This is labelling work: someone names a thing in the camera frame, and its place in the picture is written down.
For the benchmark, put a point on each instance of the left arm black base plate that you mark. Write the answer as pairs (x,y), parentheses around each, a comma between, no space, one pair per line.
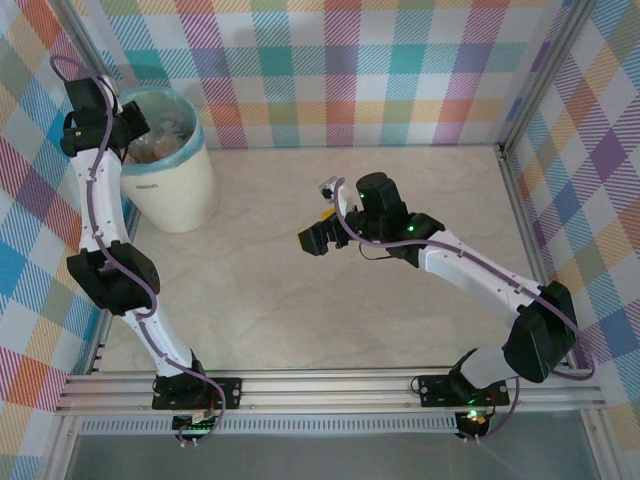
(230,392)

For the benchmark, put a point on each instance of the teal plastic bin liner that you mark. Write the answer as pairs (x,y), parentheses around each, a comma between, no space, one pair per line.
(192,145)

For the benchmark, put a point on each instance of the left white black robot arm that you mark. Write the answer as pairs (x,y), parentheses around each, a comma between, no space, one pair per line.
(100,200)

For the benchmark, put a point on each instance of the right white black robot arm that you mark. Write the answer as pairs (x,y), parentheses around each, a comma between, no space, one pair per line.
(480,272)

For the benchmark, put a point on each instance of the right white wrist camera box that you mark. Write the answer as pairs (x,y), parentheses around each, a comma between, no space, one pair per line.
(327,187)

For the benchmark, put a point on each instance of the cream round waste bin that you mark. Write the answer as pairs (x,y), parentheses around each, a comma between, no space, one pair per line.
(175,200)

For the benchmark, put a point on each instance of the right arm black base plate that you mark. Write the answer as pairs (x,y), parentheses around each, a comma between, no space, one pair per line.
(435,390)

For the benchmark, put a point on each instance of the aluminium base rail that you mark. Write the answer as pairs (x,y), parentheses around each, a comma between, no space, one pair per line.
(325,390)

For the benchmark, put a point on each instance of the aluminium corner post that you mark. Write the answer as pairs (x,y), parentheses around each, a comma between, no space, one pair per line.
(545,70)
(80,25)

